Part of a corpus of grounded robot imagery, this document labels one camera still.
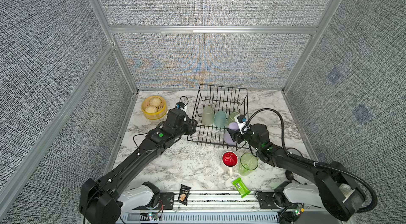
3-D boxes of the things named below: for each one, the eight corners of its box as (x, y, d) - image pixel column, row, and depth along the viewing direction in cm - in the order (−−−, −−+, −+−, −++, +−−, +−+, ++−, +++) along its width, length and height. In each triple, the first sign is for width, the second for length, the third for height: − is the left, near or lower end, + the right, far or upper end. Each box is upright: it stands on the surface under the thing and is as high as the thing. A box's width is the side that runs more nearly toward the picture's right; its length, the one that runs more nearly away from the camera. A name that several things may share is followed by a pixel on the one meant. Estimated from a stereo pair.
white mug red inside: (222, 177, 82) (223, 172, 76) (220, 156, 89) (222, 150, 83) (237, 177, 82) (240, 172, 76) (234, 156, 89) (237, 150, 83)
